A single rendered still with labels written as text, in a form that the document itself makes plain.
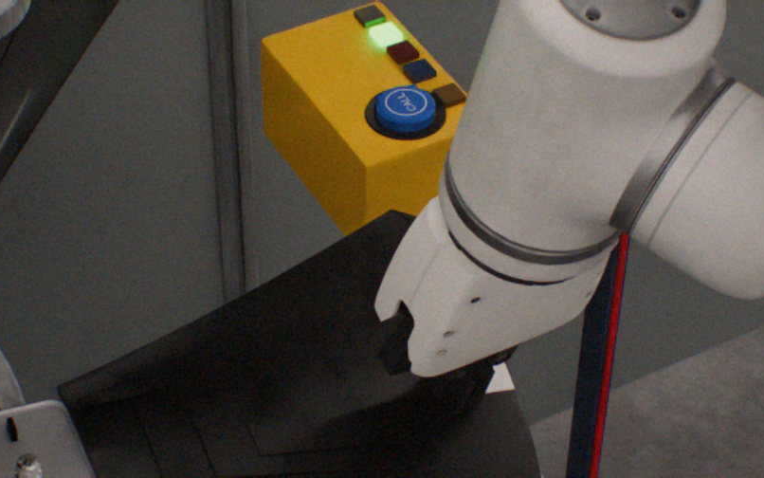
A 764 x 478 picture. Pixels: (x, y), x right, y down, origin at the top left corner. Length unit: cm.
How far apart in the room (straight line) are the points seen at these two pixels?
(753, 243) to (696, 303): 176
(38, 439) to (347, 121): 41
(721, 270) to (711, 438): 180
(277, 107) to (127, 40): 41
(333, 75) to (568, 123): 61
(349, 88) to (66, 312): 68
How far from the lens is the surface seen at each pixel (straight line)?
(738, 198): 74
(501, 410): 101
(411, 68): 133
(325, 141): 131
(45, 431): 98
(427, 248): 85
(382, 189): 128
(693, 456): 253
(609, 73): 71
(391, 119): 128
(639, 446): 253
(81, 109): 178
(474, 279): 84
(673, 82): 73
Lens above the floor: 190
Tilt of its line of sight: 43 degrees down
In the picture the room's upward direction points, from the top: 1 degrees clockwise
